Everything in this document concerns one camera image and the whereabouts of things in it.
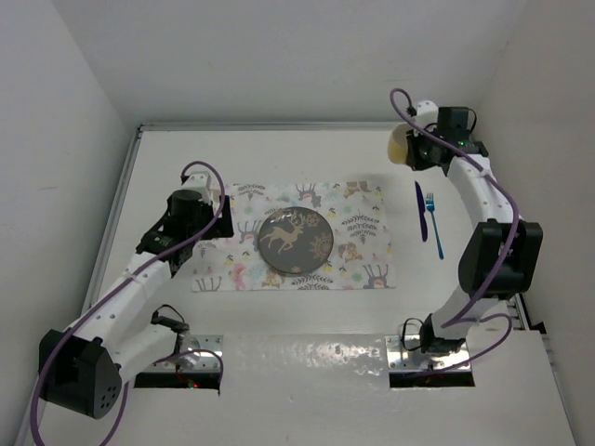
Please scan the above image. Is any yellow cup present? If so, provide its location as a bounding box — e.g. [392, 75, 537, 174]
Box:
[388, 124, 412, 164]

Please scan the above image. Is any blue plastic fork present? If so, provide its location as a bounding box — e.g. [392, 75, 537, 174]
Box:
[426, 193, 444, 260]

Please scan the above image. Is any purple plastic knife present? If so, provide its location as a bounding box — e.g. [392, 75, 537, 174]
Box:
[415, 181, 428, 243]

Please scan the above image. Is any dark reindeer plate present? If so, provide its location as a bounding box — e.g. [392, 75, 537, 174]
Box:
[257, 206, 335, 276]

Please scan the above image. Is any animal print cloth placemat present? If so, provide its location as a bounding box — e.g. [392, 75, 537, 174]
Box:
[191, 180, 396, 293]

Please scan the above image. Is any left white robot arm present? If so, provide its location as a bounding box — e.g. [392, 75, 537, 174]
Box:
[35, 189, 233, 419]

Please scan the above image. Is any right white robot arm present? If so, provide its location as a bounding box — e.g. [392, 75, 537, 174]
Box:
[405, 100, 543, 355]

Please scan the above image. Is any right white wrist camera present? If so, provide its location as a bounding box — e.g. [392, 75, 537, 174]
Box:
[413, 100, 439, 127]

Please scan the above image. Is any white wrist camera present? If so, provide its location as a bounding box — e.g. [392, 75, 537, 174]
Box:
[413, 100, 439, 127]
[181, 171, 220, 203]

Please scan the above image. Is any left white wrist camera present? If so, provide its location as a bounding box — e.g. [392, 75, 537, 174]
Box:
[181, 171, 220, 203]

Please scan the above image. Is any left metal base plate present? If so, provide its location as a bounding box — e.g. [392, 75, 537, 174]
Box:
[145, 334, 224, 373]

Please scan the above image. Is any metal base plate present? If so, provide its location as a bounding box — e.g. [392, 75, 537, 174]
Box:
[385, 334, 471, 374]
[145, 334, 224, 373]

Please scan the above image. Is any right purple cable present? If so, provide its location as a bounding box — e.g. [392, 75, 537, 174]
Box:
[389, 87, 520, 373]

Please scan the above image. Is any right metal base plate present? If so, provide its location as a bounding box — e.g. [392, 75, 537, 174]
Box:
[385, 334, 471, 374]

